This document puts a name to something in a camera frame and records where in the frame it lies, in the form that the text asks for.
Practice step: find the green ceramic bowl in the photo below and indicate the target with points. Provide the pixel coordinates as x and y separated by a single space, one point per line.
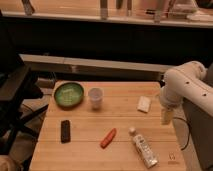
69 94

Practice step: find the long grey rail shelf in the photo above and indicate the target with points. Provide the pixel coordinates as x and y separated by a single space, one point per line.
92 66

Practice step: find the clear plastic cup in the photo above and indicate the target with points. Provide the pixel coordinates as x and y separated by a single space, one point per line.
95 97

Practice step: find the black stand left side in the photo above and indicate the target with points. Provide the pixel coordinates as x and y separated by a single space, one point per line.
17 82

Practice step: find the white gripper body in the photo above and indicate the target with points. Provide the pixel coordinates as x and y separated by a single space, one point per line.
166 115

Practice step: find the white sponge block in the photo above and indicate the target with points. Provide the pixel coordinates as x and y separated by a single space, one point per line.
144 104

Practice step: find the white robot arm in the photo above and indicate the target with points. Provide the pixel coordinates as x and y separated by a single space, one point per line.
185 81

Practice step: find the orange carrot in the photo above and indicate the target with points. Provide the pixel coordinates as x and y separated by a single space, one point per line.
107 140

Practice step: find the black remote control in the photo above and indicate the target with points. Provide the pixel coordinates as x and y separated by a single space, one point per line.
65 131

